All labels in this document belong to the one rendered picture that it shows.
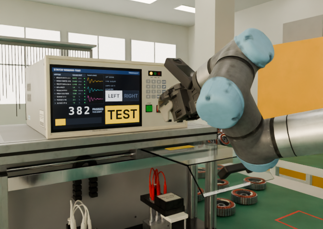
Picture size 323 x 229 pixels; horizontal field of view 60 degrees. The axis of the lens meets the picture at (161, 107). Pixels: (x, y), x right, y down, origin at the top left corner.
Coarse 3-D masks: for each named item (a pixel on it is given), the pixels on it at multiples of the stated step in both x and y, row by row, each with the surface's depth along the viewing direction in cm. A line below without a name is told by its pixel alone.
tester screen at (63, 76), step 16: (64, 80) 70; (80, 80) 72; (96, 80) 75; (112, 80) 77; (128, 80) 80; (64, 96) 70; (80, 96) 73; (96, 96) 75; (64, 112) 71; (96, 112) 75; (64, 128) 71
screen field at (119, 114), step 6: (108, 108) 77; (114, 108) 78; (120, 108) 79; (126, 108) 80; (132, 108) 81; (138, 108) 82; (108, 114) 77; (114, 114) 78; (120, 114) 79; (126, 114) 80; (132, 114) 81; (138, 114) 82; (108, 120) 77; (114, 120) 78; (120, 120) 79; (126, 120) 80; (132, 120) 81; (138, 120) 82
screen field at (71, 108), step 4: (68, 108) 71; (72, 108) 72; (76, 108) 72; (80, 108) 73; (84, 108) 73; (88, 108) 74; (68, 112) 71; (72, 112) 72; (76, 112) 72; (80, 112) 73; (84, 112) 73; (88, 112) 74
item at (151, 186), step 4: (152, 168) 90; (160, 172) 90; (164, 176) 89; (152, 180) 85; (156, 180) 87; (164, 180) 88; (152, 184) 85; (156, 184) 86; (164, 184) 88; (152, 188) 85; (156, 188) 87; (160, 188) 89; (164, 188) 88; (152, 192) 85; (156, 192) 92; (160, 192) 89; (164, 192) 88; (152, 196) 85; (152, 200) 85
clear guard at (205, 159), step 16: (176, 144) 89; (192, 144) 89; (208, 144) 89; (176, 160) 68; (192, 160) 68; (208, 160) 68; (224, 160) 69; (192, 176) 62; (208, 176) 64; (240, 176) 68; (256, 176) 70; (272, 176) 72; (208, 192) 60
